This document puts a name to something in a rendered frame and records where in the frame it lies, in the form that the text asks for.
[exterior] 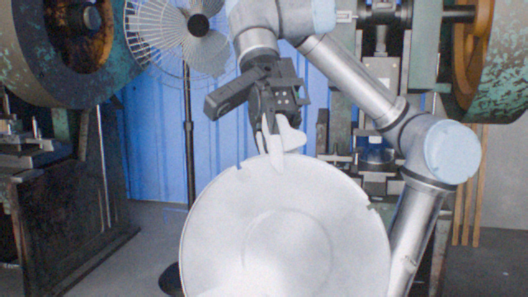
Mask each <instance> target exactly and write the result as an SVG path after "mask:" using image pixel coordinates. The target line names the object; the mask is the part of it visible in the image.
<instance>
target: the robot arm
mask: <svg viewBox="0 0 528 297"><path fill-rule="evenodd" d="M225 12H226V17H227V18H226V22H227V25H228V27H229V31H230V35H231V39H232V42H233V49H234V53H235V56H236V60H237V64H238V68H239V69H240V73H241V75H240V76H238V77H236V78H235V79H233V80H232V81H230V82H227V83H226V84H224V85H222V86H220V87H217V88H216V89H215V90H213V91H212V92H209V93H207V94H206V95H205V99H204V105H203V111H202V112H203V113H204V114H205V115H206V116H207V117H208V118H209V119H210V120H211V121H213V122H214V121H216V120H218V119H219V118H220V117H222V116H224V115H226V114H227V113H229V112H230V111H232V110H233V109H235V108H236V107H238V106H240V105H242V104H243V103H244V102H245V101H248V105H247V112H248V118H249V122H250V125H251V127H252V133H253V138H254V142H255V145H256V147H257V151H258V152H259V155H263V154H268V153H269V156H270V163H271V165H272V166H273V167H274V168H275V169H276V170H277V171H278V173H279V174H280V175H281V174H284V158H283V153H296V154H299V150H298V147H299V146H302V145H304V144H306V142H307V137H306V134H305V133H304V132H302V131H299V127H300V125H301V123H302V121H303V118H302V116H301V114H302V111H301V107H303V105H311V104H312V102H311V100H310V97H309V93H308V90H307V87H306V85H305V82H304V78H298V76H297V72H296V70H295V66H294V63H293V59H292V57H281V52H280V49H279V46H278V43H277V40H283V39H285V40H286V41H287V42H289V43H290V44H291V45H292V46H293V47H294V48H295V49H296V50H298V51H299V52H300V53H301V54H302V55H303V56H304V57H305V58H306V59H307V60H308V61H309V62H310V63H311V64H312V65H313V66H314V67H315V68H316V69H317V70H318V71H320V72H321V73H322V74H323V75H324V76H325V77H326V79H327V80H328V81H329V82H331V83H332V84H333V85H334V86H335V87H336V88H337V89H338V90H339V91H341V92H343V93H344V94H345V95H346V96H347V97H348V98H349V99H350V100H351V101H352V102H354V103H355V104H356V105H357V106H358V107H359V108H360V109H361V110H362V111H363V112H364V113H366V114H367V115H368V116H369V117H370V118H371V119H372V126H373V127H374V128H375V129H376V130H377V131H378V132H379V133H380V134H381V135H382V136H383V137H384V138H385V139H386V140H387V141H388V142H389V143H390V144H391V146H392V147H393V148H394V149H395V150H396V151H397V152H398V153H399V154H400V155H401V156H402V157H403V158H405V162H404V165H403V168H402V171H401V173H402V175H403V178H404V180H405V184H404V187H403V190H402V193H401V196H400V197H399V199H398V204H397V206H396V209H395V211H394V215H393V218H392V219H391V222H390V225H389V228H388V231H387V236H388V240H389V246H390V252H391V262H392V271H391V274H390V281H389V290H388V294H387V297H407V295H408V292H409V289H410V287H411V284H412V282H413V279H414V276H415V274H416V272H417V269H418V266H419V263H420V261H421V260H422V256H423V253H424V252H425V249H426V247H427V243H428V241H429V238H430V237H431V232H432V230H433V228H434V226H435V223H436V220H437V217H438V215H439V213H440V210H441V207H442V205H443V202H444V199H445V198H446V196H447V195H449V194H451V193H452V192H455V191H456V188H457V187H458V185H459V184H460V183H463V182H466V181H467V179H468V178H469V177H472V176H473V175H474V174H475V173H476V172H477V170H478V169H479V165H480V163H481V159H482V146H481V143H480V141H479V138H478V136H477V135H476V134H475V133H474V132H473V131H472V130H471V129H470V128H469V127H468V126H466V125H462V124H461V123H460V122H456V121H454V120H447V119H444V118H441V117H439V116H435V115H432V114H429V113H426V112H424V111H421V110H419V109H417V108H416V107H415V106H412V105H411V104H410V103H409V102H407V101H406V100H405V99H404V98H403V97H396V96H395V95H394V94H393V93H392V92H391V91H390V90H389V89H388V88H387V87H386V86H385V85H384V84H383V83H382V82H381V81H380V80H379V79H378V78H377V77H376V76H375V75H374V74H373V73H372V72H371V71H370V70H369V69H368V68H367V67H366V66H365V65H364V64H363V63H362V62H361V61H360V60H359V59H357V58H356V57H355V56H354V55H353V54H352V53H351V52H350V51H349V50H348V49H347V48H346V47H345V46H344V45H343V44H342V43H341V42H340V41H339V40H338V39H337V38H336V37H335V36H334V35H333V34H331V33H330V32H329V31H332V30H333V29H334V27H335V26H336V23H337V7H336V3H335V0H227V1H226V3H225ZM301 86H303V87H304V91H305V94H306V97H307V98H303V97H300V95H299V89H300V87H301Z"/></svg>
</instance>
